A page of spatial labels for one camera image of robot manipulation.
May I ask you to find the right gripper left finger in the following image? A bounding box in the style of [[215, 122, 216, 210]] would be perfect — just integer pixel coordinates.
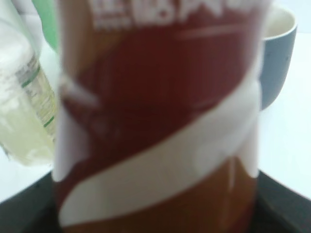
[[0, 172, 61, 233]]

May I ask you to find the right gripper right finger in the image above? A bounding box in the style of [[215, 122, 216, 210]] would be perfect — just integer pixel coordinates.
[[252, 172, 311, 233]]

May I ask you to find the yellowish juice bottle white cap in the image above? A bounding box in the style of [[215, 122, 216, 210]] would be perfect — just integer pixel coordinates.
[[0, 0, 56, 166]]

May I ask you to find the green soda bottle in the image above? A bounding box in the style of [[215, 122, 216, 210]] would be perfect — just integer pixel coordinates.
[[32, 0, 58, 52]]

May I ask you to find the brown coffee bottle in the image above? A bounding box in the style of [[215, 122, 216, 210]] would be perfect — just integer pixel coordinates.
[[52, 0, 271, 233]]

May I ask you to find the dark grey mug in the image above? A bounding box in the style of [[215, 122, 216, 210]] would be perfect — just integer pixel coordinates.
[[260, 3, 298, 110]]

